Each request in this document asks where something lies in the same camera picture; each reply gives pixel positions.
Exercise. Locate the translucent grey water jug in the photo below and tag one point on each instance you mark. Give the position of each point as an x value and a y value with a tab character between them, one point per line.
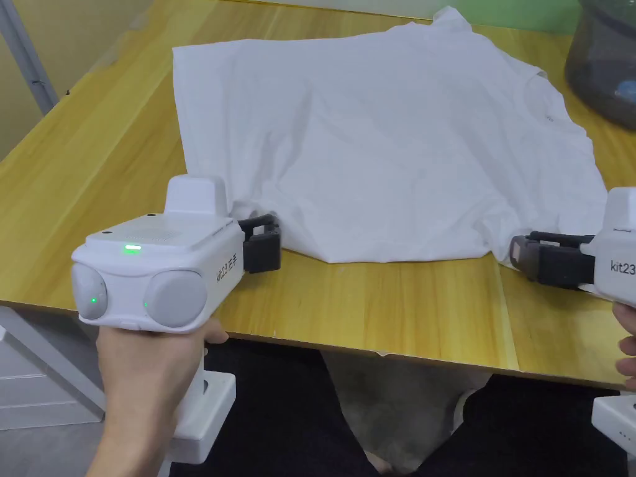
603	64

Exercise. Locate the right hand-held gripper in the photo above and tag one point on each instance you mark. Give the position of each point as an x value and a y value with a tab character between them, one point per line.
616	248

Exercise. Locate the person's left hand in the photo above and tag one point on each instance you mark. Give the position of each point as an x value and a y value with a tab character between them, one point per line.
144	377

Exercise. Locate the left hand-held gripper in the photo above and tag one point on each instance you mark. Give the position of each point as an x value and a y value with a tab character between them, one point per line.
164	258

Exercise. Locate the person's legs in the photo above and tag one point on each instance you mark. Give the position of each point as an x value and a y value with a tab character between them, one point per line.
278	407

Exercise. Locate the person's right hand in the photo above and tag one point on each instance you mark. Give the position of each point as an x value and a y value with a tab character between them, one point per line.
627	343

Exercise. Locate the white t-shirt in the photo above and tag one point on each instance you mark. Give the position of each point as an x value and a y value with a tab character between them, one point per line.
387	149

